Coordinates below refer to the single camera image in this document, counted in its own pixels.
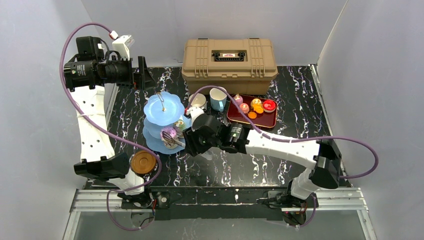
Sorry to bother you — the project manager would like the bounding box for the green kiwi tart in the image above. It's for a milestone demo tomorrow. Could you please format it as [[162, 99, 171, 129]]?
[[173, 119, 186, 133]]

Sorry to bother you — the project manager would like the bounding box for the purple frosted donut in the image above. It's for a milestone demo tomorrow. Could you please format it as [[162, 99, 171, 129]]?
[[160, 126, 178, 145]]

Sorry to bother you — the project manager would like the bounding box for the pink round pastry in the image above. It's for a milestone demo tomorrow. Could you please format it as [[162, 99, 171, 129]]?
[[239, 102, 250, 114]]

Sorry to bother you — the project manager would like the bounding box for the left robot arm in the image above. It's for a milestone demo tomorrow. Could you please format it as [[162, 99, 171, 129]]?
[[63, 35, 151, 196]]

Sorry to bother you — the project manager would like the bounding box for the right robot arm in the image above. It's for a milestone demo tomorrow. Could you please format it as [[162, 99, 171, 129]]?
[[183, 113, 341, 200]]

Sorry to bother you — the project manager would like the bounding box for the white mug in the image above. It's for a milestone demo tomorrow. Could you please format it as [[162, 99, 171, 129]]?
[[188, 93, 207, 110]]

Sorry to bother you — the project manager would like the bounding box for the blue three-tier cake stand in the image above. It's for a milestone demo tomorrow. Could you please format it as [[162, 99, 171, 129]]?
[[142, 91, 191, 155]]

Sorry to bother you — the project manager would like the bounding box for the light blue mug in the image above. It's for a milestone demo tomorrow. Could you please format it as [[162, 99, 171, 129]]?
[[209, 88, 227, 112]]

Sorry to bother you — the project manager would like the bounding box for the pink cupcake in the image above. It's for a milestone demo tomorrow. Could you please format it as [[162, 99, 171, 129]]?
[[233, 93, 244, 106]]

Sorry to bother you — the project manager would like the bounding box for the orange pastry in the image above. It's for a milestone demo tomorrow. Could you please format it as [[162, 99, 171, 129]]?
[[250, 98, 264, 114]]

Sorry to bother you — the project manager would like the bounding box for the red serving tray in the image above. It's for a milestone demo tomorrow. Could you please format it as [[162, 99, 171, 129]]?
[[226, 94, 278, 128]]

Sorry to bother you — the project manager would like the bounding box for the brown wooden coaster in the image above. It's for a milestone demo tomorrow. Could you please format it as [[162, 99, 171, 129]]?
[[130, 150, 157, 175]]

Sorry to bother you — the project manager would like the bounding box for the tan plastic toolbox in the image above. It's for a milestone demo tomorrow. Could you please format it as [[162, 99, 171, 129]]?
[[181, 38, 278, 95]]

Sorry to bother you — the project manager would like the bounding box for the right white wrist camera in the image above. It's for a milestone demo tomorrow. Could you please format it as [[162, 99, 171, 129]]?
[[185, 106, 205, 125]]

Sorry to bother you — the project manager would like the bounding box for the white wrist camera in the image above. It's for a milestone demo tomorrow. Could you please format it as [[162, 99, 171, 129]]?
[[112, 35, 134, 60], [185, 106, 205, 125]]

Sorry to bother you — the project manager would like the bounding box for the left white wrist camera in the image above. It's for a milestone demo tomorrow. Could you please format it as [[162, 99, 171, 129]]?
[[112, 35, 134, 60]]

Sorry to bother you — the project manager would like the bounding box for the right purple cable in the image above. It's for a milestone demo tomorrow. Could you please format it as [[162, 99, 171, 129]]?
[[186, 85, 380, 229]]

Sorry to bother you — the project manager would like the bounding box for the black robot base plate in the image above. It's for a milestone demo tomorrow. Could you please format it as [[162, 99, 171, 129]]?
[[145, 185, 319, 222]]

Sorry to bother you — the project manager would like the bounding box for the aluminium frame rail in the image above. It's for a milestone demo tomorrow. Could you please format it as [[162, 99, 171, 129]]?
[[70, 188, 368, 212]]

